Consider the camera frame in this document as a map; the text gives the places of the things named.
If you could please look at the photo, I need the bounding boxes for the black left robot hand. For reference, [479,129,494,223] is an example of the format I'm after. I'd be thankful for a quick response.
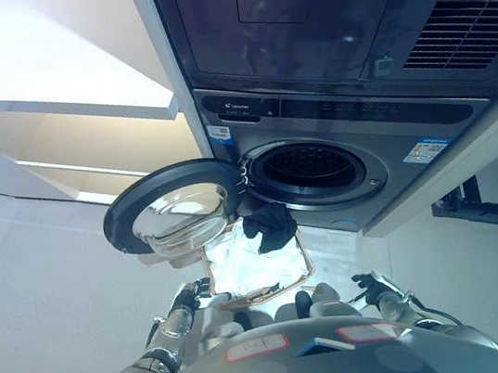
[167,275,218,323]

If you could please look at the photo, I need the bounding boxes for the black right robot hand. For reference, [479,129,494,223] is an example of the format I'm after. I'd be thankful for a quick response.
[350,267,397,310]

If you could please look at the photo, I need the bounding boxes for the black garment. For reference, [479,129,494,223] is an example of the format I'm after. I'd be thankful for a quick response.
[238,198,302,258]

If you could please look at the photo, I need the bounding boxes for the white cloth basket liner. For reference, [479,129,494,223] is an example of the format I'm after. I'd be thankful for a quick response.
[201,219,306,303]

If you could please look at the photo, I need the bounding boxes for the brown laundry basket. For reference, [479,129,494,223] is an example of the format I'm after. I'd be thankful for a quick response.
[198,226,321,315]

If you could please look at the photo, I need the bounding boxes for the grey front-load washing machine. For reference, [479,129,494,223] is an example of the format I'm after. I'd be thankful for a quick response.
[190,45,498,254]

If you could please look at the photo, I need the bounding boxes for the silver right robot leg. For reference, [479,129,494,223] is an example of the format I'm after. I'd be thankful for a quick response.
[269,277,364,329]

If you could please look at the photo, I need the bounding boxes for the round glass washer door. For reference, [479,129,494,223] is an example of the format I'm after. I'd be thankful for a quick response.
[95,151,259,268]

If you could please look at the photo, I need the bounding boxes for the black metal rack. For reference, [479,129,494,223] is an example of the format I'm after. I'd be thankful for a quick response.
[427,170,498,245]

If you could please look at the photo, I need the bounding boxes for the blue energy label sticker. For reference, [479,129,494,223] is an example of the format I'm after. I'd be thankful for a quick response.
[399,132,454,167]

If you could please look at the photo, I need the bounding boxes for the white barcode sticker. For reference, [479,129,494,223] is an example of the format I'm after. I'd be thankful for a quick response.
[207,122,236,144]

